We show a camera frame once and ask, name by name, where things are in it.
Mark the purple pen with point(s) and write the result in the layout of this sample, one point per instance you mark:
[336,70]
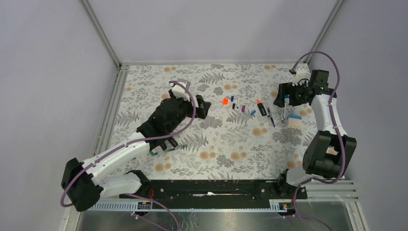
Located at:
[271,118]

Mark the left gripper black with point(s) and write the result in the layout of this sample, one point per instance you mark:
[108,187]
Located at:
[201,111]

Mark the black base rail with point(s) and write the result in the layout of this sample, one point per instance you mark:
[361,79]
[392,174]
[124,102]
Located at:
[215,194]

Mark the white blue block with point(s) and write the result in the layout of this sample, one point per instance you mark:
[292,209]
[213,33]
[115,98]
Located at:
[294,121]

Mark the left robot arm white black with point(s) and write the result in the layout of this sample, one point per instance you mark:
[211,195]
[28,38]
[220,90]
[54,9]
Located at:
[86,182]

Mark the black highlighter orange cap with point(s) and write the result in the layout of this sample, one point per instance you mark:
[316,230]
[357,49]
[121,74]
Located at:
[261,108]

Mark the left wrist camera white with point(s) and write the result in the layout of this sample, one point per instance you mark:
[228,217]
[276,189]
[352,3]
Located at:
[179,92]

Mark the black highlighter pink cap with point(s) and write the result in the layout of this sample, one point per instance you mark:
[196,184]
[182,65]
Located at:
[173,142]

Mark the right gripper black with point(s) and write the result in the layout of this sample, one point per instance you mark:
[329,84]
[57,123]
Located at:
[287,89]

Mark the floral patterned table mat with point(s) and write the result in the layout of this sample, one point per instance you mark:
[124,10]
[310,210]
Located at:
[228,144]

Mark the black highlighter blue cap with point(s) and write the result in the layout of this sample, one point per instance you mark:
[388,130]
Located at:
[163,146]

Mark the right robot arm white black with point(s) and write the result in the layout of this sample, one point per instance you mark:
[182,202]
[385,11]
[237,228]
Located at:
[330,151]

